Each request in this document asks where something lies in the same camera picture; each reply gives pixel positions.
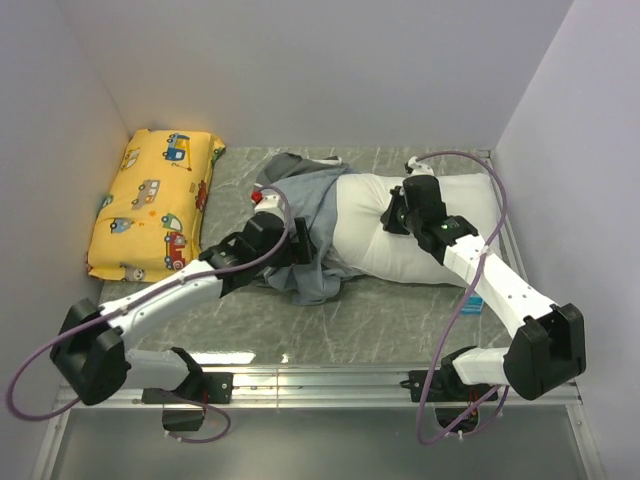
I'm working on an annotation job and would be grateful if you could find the grey striped pillowcase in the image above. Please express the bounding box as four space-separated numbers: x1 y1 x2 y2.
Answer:
252 151 359 307

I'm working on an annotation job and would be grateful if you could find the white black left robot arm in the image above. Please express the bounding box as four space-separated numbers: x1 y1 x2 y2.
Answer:
50 212 317 406

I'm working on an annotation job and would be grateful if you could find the aluminium side rail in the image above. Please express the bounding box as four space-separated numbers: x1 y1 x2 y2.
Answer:
476 150 521 269

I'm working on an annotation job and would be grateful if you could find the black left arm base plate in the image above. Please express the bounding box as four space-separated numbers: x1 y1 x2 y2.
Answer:
141 372 234 405

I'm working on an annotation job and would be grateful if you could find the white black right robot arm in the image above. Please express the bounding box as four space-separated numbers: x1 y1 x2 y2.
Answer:
381 175 587 400

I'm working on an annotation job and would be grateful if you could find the white pillow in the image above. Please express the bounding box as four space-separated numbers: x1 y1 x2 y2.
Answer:
329 171 502 288

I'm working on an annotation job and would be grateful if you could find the black box under rail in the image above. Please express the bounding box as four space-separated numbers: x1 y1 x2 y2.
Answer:
161 408 205 433

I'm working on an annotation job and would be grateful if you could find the aluminium mounting rail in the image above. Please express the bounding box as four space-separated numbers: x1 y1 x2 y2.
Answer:
53 367 584 412

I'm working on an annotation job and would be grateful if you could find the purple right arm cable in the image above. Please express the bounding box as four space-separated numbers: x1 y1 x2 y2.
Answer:
415 150 509 447

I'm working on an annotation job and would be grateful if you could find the yellow cartoon car pillow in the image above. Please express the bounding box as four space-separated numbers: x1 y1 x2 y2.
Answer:
87 129 226 283

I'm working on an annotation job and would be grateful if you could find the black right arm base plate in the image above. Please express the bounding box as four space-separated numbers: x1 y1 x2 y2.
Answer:
399 367 491 403

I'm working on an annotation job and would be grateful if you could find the blue white pillow label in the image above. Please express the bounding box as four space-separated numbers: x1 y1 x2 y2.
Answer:
461 295 485 316

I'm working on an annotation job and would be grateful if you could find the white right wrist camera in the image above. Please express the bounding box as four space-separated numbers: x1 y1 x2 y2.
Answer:
404 156 435 176

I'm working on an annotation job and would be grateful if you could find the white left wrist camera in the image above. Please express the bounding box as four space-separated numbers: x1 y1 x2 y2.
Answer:
251 189 285 219

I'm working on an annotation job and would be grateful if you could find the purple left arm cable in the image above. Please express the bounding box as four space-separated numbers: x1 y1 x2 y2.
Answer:
6 185 293 420

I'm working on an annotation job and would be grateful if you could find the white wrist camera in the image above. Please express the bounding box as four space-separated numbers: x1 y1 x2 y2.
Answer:
251 189 285 219
404 156 435 176

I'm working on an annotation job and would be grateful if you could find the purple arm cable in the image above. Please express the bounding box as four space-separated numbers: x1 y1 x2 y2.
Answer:
6 185 293 420
415 150 509 447

